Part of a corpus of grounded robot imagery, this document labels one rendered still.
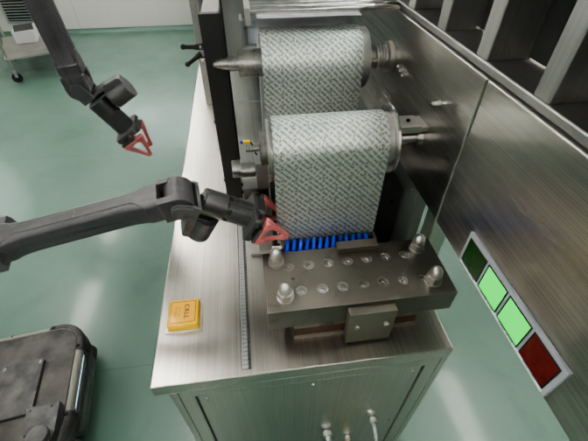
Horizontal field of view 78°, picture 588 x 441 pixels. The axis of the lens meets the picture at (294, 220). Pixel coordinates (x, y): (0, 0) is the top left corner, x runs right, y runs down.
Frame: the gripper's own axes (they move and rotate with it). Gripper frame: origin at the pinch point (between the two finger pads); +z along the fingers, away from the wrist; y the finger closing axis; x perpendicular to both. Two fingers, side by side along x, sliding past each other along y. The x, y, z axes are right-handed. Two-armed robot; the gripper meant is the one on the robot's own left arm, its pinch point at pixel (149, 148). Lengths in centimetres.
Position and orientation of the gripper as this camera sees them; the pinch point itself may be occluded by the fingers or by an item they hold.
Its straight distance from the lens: 124.6
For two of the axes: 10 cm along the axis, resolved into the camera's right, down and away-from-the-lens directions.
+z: 4.8, 5.5, 6.9
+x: -8.4, 5.1, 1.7
